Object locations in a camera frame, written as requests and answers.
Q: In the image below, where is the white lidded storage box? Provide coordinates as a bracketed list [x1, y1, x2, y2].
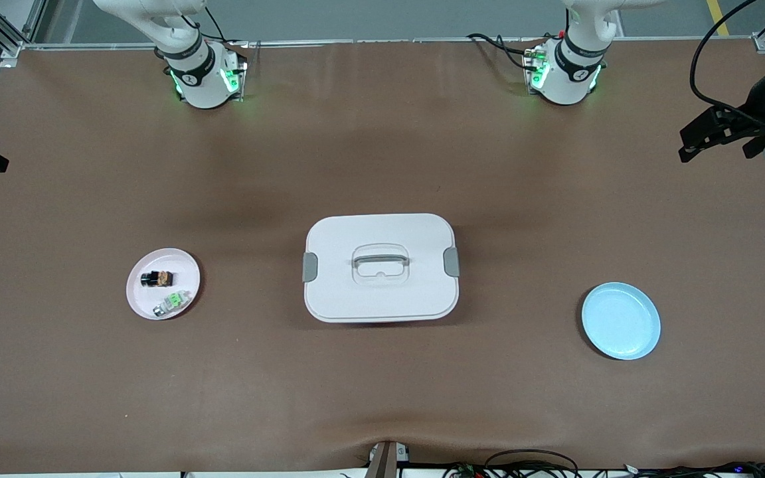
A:
[302, 213, 461, 324]

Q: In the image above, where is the light blue round plate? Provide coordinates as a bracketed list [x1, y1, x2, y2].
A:
[581, 282, 661, 361]

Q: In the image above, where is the pink round plate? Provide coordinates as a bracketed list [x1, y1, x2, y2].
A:
[126, 248, 201, 321]

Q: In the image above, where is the brown table cover sheet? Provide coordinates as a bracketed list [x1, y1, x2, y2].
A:
[0, 40, 765, 473]

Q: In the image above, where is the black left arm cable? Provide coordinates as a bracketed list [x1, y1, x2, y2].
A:
[690, 0, 765, 130]

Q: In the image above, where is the left arm base cable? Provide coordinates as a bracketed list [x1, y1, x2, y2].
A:
[467, 32, 543, 70]

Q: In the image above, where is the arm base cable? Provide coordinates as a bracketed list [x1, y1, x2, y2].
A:
[203, 5, 250, 47]
[467, 32, 543, 70]

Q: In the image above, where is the green and clear switch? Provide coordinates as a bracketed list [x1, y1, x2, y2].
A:
[153, 290, 193, 317]

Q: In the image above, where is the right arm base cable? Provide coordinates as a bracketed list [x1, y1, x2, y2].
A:
[203, 5, 250, 47]

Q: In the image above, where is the black cable bundle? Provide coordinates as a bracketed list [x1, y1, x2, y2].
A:
[622, 461, 765, 478]
[442, 449, 582, 478]

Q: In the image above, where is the grey table edge rail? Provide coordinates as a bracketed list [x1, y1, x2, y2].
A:
[24, 38, 755, 51]

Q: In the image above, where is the camera stand post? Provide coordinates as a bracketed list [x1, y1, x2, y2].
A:
[366, 440, 411, 478]

